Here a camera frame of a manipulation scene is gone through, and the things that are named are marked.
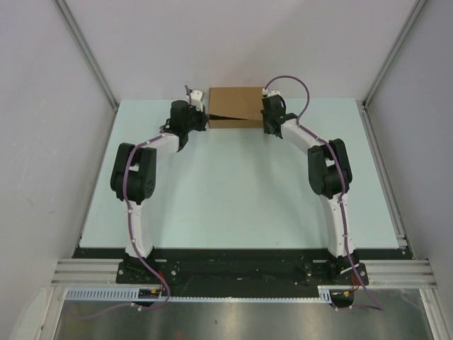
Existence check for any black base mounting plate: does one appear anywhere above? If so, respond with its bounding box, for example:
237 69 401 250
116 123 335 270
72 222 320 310
73 247 413 285

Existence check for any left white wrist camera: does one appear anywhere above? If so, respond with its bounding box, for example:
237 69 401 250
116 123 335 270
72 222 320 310
185 85 205 112

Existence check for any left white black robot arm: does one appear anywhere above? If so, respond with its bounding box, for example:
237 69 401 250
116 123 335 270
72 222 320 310
110 91 207 283

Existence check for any right aluminium frame post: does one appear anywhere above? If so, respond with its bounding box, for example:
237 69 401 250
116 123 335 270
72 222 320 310
360 0 429 107

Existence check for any left aluminium frame post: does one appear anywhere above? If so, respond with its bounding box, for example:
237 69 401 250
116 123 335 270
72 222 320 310
52 0 119 112

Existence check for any aluminium frame post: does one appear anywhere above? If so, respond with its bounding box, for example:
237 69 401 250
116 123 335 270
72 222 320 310
52 0 119 112
360 0 429 107

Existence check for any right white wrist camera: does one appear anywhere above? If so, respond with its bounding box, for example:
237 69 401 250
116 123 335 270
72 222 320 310
261 88 281 98

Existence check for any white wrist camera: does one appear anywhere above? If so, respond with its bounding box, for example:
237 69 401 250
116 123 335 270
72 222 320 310
261 88 281 98
185 85 205 112

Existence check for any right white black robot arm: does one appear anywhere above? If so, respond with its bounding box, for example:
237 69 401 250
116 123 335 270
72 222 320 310
261 89 358 284

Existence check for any grey slotted cable duct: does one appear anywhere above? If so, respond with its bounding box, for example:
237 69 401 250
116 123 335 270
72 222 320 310
66 285 356 303

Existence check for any brown cardboard box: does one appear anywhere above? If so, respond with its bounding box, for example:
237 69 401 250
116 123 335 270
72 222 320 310
207 87 263 129

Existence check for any aluminium front rail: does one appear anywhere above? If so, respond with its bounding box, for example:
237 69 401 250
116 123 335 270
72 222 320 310
51 259 437 289

